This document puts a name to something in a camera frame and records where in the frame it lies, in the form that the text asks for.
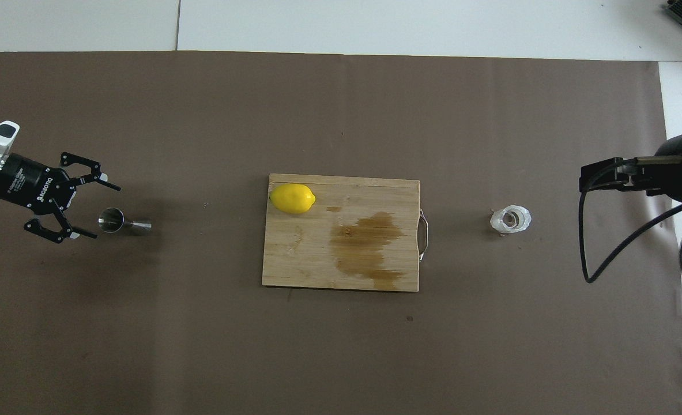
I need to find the brown paper table mat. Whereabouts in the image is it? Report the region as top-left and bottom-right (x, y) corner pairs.
(0, 51), (682, 415)

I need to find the steel double jigger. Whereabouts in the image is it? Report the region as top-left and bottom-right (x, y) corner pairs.
(98, 207), (152, 235)

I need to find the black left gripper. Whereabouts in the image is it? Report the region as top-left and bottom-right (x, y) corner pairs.
(0, 152), (122, 244)

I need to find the yellow lemon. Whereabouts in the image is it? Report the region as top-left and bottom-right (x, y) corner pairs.
(269, 183), (316, 215)

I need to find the wooden cutting board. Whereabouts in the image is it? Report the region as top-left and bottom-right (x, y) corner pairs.
(261, 173), (431, 293)

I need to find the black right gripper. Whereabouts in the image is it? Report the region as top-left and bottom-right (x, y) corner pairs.
(580, 131), (682, 202)

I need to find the small clear glass cup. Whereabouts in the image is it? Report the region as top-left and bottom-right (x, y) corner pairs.
(489, 205), (532, 235)

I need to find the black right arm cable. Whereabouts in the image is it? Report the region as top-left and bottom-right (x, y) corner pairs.
(577, 164), (682, 284)

